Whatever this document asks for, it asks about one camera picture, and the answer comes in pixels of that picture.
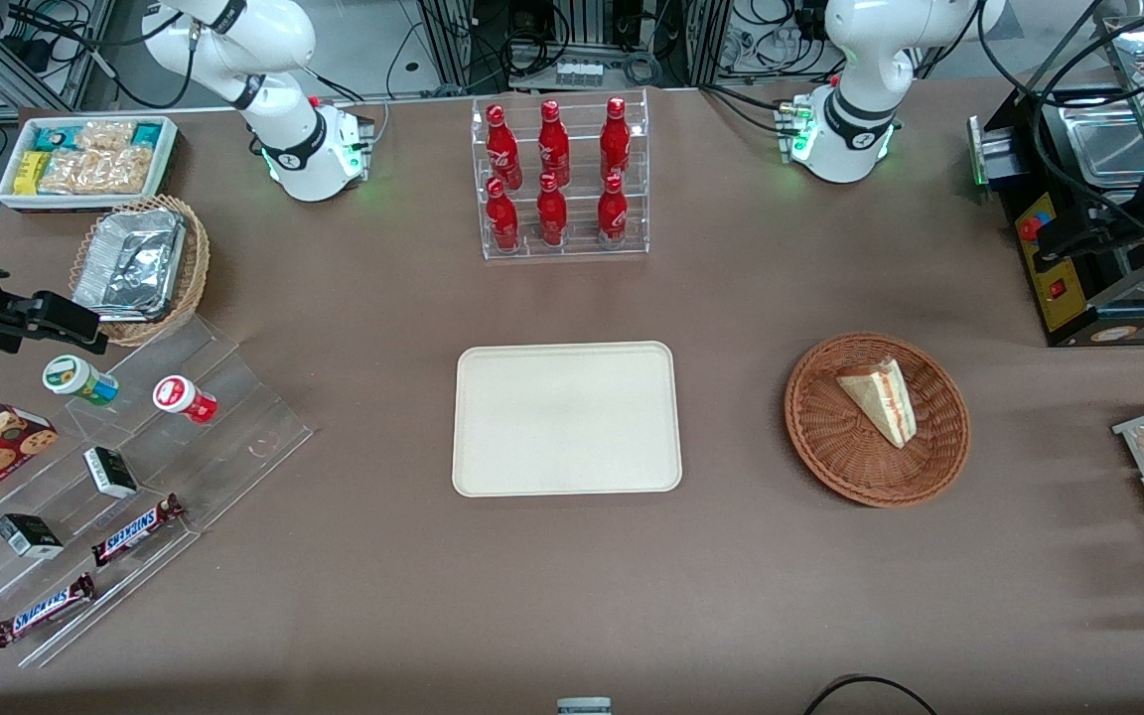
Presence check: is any green lid snack cup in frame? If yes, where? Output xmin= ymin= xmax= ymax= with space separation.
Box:
xmin=43 ymin=355 xmax=120 ymax=407

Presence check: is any triangular sandwich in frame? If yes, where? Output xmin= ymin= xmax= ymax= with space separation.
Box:
xmin=836 ymin=357 xmax=919 ymax=450

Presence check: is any black food warmer machine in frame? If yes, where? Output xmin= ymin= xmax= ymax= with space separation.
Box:
xmin=969 ymin=15 xmax=1144 ymax=349

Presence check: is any small clear cracker bag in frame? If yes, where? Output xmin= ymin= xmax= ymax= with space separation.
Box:
xmin=75 ymin=120 xmax=136 ymax=152

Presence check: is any black cable loop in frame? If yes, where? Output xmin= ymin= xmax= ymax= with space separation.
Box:
xmin=802 ymin=674 xmax=940 ymax=715

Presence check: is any yellow snack packet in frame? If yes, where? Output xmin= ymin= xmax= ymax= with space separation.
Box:
xmin=13 ymin=151 xmax=52 ymax=196

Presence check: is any Snickers chocolate bar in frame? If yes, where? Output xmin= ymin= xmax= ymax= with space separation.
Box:
xmin=0 ymin=573 xmax=96 ymax=648
xmin=91 ymin=494 xmax=185 ymax=568

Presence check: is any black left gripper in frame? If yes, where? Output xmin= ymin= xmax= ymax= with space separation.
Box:
xmin=1037 ymin=179 xmax=1144 ymax=261

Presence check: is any clear acrylic bottle rack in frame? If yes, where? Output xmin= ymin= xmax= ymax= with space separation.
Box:
xmin=471 ymin=87 xmax=650 ymax=261

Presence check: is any aluminium foil tray stack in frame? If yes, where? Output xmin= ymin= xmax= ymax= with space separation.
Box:
xmin=72 ymin=208 xmax=188 ymax=323

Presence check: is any white plastic snack bin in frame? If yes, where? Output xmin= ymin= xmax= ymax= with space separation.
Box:
xmin=0 ymin=115 xmax=180 ymax=214

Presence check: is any red cola bottle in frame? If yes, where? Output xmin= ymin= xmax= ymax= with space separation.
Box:
xmin=486 ymin=177 xmax=520 ymax=252
xmin=538 ymin=99 xmax=571 ymax=188
xmin=600 ymin=96 xmax=632 ymax=182
xmin=536 ymin=173 xmax=569 ymax=247
xmin=486 ymin=103 xmax=523 ymax=192
xmin=597 ymin=173 xmax=630 ymax=244

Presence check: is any clear acrylic stepped display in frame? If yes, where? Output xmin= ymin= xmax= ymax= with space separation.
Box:
xmin=0 ymin=313 xmax=315 ymax=668

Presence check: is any round brown wicker basket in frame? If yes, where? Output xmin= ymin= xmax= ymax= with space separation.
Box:
xmin=784 ymin=332 xmax=971 ymax=508

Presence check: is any red snack cup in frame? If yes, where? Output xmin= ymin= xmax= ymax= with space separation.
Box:
xmin=153 ymin=375 xmax=218 ymax=425

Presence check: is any steel warmer pan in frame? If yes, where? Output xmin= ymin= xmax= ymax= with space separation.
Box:
xmin=1059 ymin=97 xmax=1144 ymax=188

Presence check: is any small black white box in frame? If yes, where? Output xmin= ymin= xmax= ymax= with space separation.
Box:
xmin=0 ymin=513 xmax=65 ymax=559
xmin=83 ymin=447 xmax=139 ymax=500

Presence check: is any beige rectangular tray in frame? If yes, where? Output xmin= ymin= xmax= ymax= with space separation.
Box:
xmin=452 ymin=341 xmax=683 ymax=498

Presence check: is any light wicker basket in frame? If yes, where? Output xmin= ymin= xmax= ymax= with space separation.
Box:
xmin=69 ymin=194 xmax=211 ymax=348

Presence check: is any large clear cracker bag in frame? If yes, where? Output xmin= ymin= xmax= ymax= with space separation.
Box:
xmin=39 ymin=147 xmax=158 ymax=195

